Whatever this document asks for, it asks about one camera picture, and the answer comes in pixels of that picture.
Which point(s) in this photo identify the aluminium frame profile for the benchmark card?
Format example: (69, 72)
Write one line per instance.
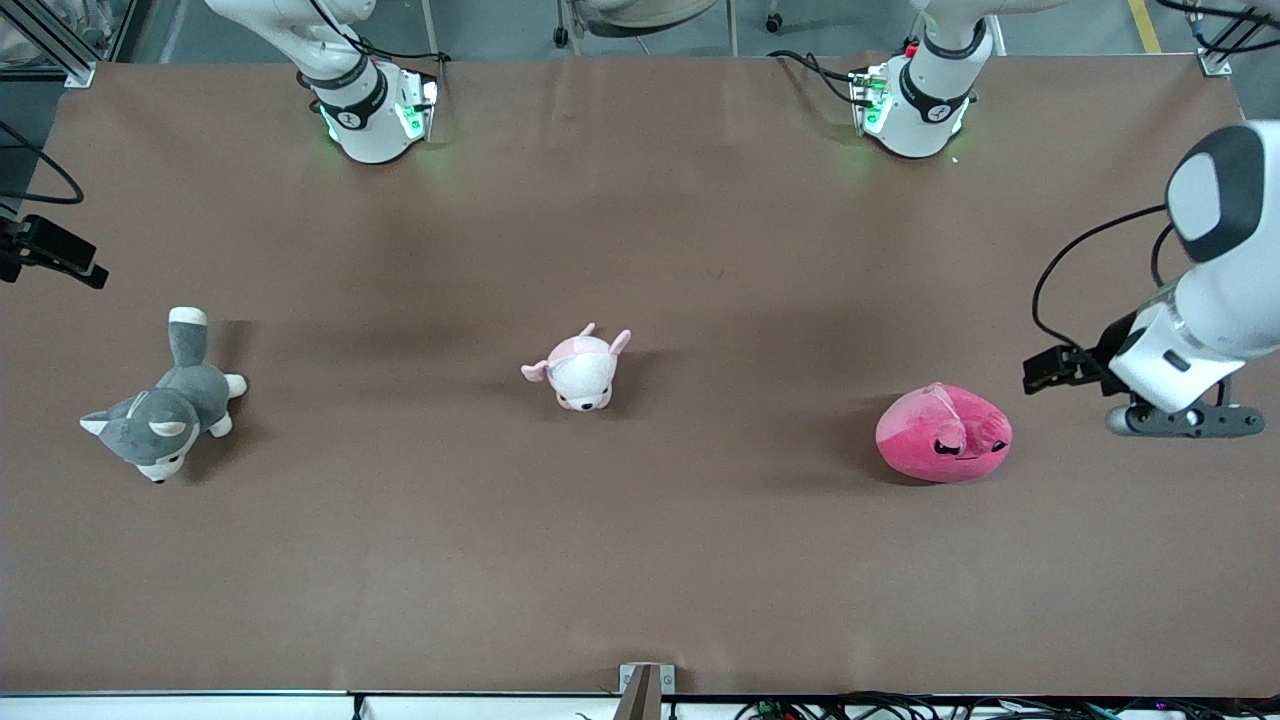
(60, 45)

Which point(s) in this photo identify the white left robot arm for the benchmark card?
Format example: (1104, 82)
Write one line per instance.
(915, 125)

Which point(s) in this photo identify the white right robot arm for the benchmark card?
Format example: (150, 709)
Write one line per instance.
(370, 130)

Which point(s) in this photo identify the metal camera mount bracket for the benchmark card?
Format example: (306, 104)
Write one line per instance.
(645, 690)

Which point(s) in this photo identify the round pink plush toy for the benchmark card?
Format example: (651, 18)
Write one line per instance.
(940, 440)

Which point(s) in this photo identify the grey white husky plush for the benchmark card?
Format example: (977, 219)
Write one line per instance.
(165, 415)

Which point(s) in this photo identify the office chair base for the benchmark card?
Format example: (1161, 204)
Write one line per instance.
(650, 12)

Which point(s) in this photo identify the pink white dog plush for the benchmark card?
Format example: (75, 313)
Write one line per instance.
(580, 372)

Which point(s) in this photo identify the metal table corner bracket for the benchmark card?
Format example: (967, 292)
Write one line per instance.
(1214, 62)

